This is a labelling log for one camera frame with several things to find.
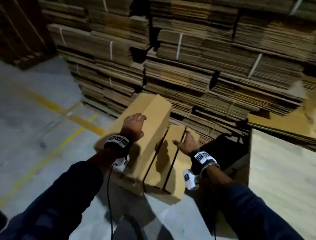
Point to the person's right hand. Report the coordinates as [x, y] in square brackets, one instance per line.
[188, 146]

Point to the person's left hand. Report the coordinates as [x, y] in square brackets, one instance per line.
[132, 127]

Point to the brown cardboard box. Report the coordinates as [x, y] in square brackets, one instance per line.
[160, 168]
[180, 178]
[148, 123]

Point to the person's right forearm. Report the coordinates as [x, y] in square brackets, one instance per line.
[252, 212]

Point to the person's left forearm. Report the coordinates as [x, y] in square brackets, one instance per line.
[54, 202]

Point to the stacks of flat cardboard bundles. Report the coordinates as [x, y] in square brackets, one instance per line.
[197, 54]

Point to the plywood work board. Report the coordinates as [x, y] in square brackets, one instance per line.
[286, 183]

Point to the dark wooden pallet stack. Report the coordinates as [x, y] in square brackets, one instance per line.
[22, 29]

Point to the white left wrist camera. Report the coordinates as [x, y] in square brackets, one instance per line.
[121, 164]

